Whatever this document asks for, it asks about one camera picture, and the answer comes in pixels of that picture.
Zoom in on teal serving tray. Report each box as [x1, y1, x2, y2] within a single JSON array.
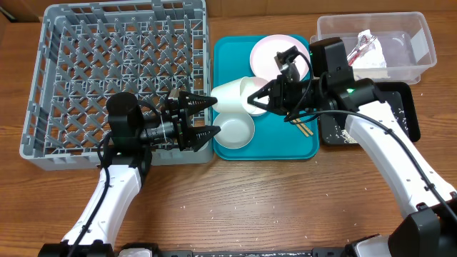
[[213, 35, 320, 161]]

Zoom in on foil wrapper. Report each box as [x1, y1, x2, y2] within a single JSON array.
[[347, 35, 376, 66]]

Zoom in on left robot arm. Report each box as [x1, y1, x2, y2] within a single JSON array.
[[39, 90, 220, 256]]

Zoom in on white round plate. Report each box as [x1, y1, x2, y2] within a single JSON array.
[[250, 34, 310, 81]]

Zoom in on grey bowl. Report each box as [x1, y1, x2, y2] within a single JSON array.
[[213, 113, 256, 149]]

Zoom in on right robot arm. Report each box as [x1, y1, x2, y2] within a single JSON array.
[[247, 37, 456, 257]]

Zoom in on clear plastic bin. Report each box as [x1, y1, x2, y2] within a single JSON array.
[[311, 11, 437, 85]]

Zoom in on white rice leftovers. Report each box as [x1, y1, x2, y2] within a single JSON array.
[[326, 105, 409, 145]]

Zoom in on cardboard backdrop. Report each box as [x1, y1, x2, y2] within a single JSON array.
[[1, 0, 456, 22]]

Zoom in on white paper cup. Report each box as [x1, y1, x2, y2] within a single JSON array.
[[211, 76, 248, 113]]

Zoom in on grey plastic dish rack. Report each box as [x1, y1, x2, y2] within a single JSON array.
[[19, 0, 211, 171]]

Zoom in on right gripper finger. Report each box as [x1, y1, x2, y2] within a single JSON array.
[[247, 80, 282, 101], [246, 98, 282, 115]]

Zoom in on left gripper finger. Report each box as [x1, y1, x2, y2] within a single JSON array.
[[183, 126, 221, 152], [179, 91, 218, 116]]

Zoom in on wooden chopstick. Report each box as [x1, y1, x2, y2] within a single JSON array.
[[292, 119, 313, 137]]

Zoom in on black tray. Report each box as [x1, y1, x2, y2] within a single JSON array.
[[319, 82, 421, 146]]

